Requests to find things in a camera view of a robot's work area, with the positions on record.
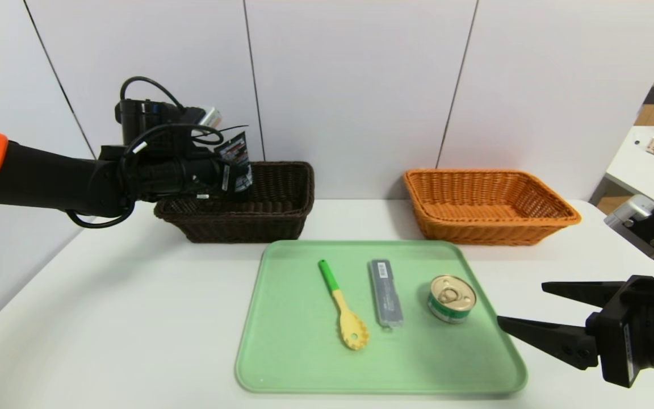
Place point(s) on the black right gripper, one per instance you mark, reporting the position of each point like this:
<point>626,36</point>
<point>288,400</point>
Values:
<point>616,347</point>

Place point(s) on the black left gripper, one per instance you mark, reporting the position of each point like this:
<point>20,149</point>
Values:
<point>226,178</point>

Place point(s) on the black cosmetic tube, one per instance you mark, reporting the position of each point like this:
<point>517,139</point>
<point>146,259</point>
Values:
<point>238,149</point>

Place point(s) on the gold lid green label can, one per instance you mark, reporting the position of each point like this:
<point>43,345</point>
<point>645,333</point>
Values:
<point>451,295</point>

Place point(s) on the grey translucent slim plastic case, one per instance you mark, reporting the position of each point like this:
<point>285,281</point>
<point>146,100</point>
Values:
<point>386,295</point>

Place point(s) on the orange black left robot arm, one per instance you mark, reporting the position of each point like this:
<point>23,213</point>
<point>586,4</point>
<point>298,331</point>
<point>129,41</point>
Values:
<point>49,176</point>

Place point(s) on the dark brown wicker basket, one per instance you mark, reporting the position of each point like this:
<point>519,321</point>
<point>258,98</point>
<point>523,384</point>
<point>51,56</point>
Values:
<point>270,216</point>

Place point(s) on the orange wicker basket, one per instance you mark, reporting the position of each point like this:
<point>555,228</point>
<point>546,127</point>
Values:
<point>474,233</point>

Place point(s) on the light green plastic tray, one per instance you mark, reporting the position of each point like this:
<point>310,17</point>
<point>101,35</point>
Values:
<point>418,358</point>

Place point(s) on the white side table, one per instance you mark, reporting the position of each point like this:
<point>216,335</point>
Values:
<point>639,162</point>

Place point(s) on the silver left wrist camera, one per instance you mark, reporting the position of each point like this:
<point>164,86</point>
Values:
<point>212,117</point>

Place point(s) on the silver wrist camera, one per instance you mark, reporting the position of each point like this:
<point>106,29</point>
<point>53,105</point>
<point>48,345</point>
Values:
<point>212,117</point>
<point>631,211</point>

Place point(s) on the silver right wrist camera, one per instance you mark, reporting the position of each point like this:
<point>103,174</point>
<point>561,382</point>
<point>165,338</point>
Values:
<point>631,211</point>

